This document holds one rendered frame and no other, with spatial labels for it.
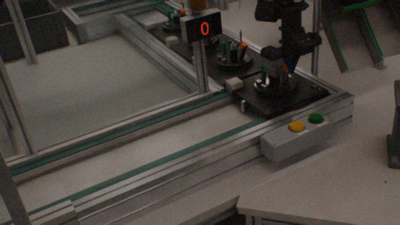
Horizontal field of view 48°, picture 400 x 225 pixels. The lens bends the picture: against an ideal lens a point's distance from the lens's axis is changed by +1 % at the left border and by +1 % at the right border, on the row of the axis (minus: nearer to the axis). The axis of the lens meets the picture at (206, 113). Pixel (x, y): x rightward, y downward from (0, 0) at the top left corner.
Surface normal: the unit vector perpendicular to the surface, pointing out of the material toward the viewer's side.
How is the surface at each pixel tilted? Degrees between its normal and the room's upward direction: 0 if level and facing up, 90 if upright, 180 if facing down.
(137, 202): 90
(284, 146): 90
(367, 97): 0
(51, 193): 0
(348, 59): 45
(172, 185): 90
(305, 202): 0
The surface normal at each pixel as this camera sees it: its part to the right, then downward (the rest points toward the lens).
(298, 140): 0.48, 0.42
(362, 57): 0.16, -0.27
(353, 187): -0.10, -0.85
